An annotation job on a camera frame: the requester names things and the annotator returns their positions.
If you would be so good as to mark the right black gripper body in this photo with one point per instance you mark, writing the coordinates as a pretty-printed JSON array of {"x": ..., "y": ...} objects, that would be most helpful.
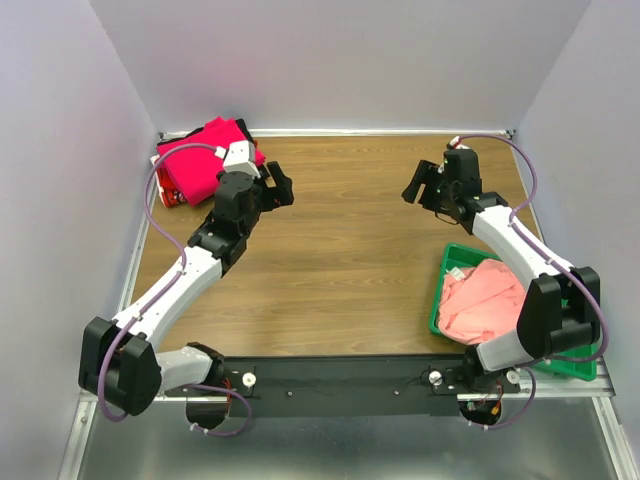
[{"x": 447, "y": 192}]

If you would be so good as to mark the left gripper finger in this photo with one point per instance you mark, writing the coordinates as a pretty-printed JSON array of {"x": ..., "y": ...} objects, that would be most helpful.
[
  {"x": 281, "y": 191},
  {"x": 265, "y": 175}
]

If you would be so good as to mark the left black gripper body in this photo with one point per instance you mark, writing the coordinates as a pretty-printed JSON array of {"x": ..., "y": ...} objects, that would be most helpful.
[{"x": 265, "y": 198}]

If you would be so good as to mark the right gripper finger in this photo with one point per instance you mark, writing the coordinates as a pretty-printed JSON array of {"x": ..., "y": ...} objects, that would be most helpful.
[
  {"x": 431, "y": 198},
  {"x": 410, "y": 193}
]

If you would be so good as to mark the salmon pink t-shirt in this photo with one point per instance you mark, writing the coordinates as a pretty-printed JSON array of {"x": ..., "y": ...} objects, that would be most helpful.
[{"x": 480, "y": 303}]

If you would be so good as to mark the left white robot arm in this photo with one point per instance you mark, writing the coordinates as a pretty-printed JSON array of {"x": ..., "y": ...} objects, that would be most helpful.
[{"x": 119, "y": 360}]

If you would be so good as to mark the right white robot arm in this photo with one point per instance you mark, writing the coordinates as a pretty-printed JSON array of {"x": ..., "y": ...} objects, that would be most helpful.
[{"x": 561, "y": 308}]

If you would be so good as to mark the folded black t-shirt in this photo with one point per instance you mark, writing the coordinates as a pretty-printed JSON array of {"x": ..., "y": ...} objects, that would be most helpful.
[{"x": 240, "y": 124}]

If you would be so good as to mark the green plastic tray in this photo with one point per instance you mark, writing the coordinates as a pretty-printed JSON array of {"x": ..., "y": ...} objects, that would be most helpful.
[{"x": 464, "y": 258}]

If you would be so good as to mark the folded magenta t-shirt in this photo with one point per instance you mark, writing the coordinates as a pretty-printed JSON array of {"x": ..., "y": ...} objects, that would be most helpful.
[{"x": 196, "y": 169}]

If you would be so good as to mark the folded red white t-shirt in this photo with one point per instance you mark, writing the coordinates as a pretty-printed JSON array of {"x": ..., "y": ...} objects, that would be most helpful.
[{"x": 168, "y": 190}]

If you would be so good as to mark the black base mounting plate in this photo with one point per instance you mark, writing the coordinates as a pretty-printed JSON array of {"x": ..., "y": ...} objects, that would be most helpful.
[{"x": 344, "y": 386}]

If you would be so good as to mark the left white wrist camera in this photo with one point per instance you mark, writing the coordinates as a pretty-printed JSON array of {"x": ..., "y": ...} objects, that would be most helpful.
[{"x": 241, "y": 157}]

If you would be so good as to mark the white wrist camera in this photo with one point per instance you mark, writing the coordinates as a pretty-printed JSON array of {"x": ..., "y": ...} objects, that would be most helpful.
[
  {"x": 456, "y": 143},
  {"x": 241, "y": 157}
]

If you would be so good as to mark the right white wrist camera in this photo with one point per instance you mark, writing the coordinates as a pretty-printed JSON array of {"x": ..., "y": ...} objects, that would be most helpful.
[{"x": 456, "y": 143}]

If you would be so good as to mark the aluminium table frame rail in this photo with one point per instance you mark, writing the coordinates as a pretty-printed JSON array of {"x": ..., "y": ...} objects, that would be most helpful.
[{"x": 350, "y": 268}]

